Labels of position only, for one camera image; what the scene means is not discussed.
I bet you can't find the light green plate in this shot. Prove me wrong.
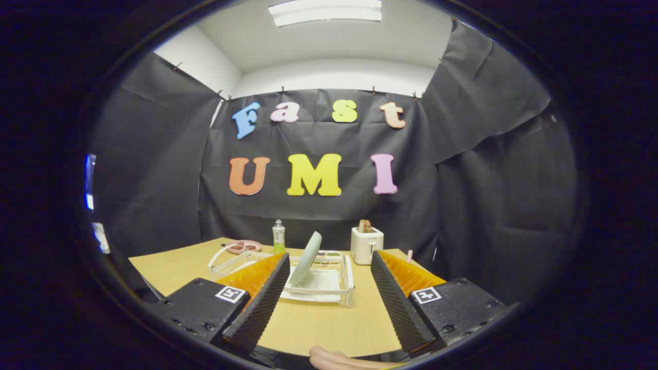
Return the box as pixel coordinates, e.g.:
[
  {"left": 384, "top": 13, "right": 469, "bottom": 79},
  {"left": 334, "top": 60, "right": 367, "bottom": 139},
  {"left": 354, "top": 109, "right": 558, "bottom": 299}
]
[{"left": 288, "top": 231, "right": 323, "bottom": 286}]

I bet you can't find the bright blue screen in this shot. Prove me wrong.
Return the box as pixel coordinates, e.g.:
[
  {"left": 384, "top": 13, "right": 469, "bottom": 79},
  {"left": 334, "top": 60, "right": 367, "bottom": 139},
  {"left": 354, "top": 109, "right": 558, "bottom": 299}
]
[{"left": 85, "top": 153, "right": 97, "bottom": 211}]

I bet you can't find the white wire dish rack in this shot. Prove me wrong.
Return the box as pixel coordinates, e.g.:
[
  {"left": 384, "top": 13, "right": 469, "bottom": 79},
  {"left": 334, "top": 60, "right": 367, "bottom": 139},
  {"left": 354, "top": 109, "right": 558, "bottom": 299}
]
[{"left": 208, "top": 242, "right": 355, "bottom": 308}]

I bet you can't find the green dish soap bottle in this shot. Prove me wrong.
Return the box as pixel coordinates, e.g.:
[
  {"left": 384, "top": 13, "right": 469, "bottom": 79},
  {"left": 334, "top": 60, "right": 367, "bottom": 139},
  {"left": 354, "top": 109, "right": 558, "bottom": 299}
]
[{"left": 272, "top": 219, "right": 286, "bottom": 254}]

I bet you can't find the pink plate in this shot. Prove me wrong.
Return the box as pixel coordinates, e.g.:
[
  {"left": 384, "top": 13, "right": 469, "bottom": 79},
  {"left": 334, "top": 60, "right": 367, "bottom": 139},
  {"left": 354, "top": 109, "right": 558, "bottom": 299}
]
[{"left": 225, "top": 239, "right": 262, "bottom": 255}]

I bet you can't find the white printed sheet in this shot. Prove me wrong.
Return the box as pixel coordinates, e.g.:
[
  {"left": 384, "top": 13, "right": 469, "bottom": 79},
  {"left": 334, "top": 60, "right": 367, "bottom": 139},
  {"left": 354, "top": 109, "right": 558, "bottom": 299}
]
[{"left": 92, "top": 222, "right": 111, "bottom": 255}]

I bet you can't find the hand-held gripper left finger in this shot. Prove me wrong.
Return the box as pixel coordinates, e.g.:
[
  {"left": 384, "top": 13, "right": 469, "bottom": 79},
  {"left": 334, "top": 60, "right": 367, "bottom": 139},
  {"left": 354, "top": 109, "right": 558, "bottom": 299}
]
[{"left": 147, "top": 251, "right": 291, "bottom": 355}]

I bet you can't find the black backdrop cloth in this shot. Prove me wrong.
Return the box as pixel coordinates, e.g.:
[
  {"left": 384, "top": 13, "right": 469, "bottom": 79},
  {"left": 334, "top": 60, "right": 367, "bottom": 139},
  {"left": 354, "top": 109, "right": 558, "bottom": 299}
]
[{"left": 87, "top": 21, "right": 581, "bottom": 309}]

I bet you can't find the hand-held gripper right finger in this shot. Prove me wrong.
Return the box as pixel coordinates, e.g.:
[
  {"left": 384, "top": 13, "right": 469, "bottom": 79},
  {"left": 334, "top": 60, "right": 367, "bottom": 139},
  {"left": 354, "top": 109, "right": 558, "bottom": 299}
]
[{"left": 370, "top": 250, "right": 515, "bottom": 359}]

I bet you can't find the white toaster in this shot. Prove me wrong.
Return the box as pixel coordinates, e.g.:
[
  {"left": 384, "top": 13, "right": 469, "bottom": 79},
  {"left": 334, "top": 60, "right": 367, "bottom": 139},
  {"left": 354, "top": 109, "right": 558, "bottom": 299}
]
[{"left": 351, "top": 227, "right": 385, "bottom": 266}]

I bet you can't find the ceiling light panel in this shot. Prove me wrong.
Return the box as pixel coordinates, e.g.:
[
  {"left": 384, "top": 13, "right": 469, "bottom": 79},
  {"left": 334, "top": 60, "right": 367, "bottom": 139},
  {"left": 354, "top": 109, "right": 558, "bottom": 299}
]
[{"left": 267, "top": 0, "right": 383, "bottom": 27}]

